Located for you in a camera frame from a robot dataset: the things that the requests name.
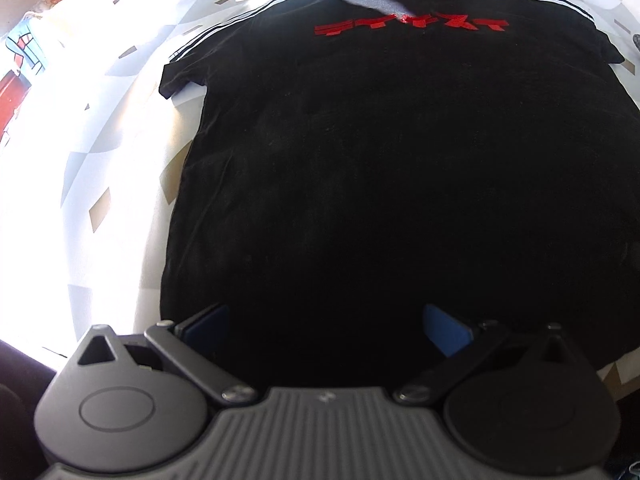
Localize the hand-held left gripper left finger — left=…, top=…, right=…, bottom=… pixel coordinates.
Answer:
left=75, top=303, right=257, bottom=407

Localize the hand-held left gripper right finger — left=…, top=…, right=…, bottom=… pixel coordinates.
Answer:
left=392, top=303, right=576, bottom=406

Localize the black t-shirt with white stripes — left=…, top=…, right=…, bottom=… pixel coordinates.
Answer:
left=159, top=0, right=640, bottom=391

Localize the red-brown wooden cabinet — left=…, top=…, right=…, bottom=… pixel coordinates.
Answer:
left=0, top=67, right=28, bottom=148

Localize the blue cartoon-print cloth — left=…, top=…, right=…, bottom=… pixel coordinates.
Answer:
left=5, top=30, right=51, bottom=76

